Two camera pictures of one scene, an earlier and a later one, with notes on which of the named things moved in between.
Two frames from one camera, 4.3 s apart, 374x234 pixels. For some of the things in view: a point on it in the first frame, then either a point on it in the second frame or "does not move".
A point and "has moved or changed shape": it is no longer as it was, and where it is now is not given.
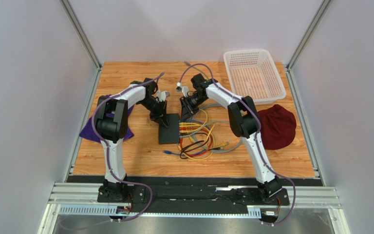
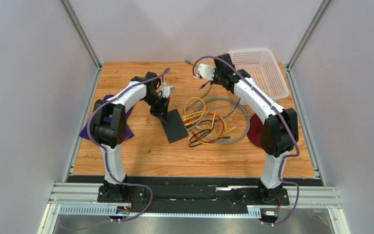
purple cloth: [88, 133] does not move
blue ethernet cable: [167, 152] has moved or changed shape
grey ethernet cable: [199, 105] has moved or changed shape
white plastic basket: [252, 72] does not move
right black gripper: [187, 108] → [218, 69]
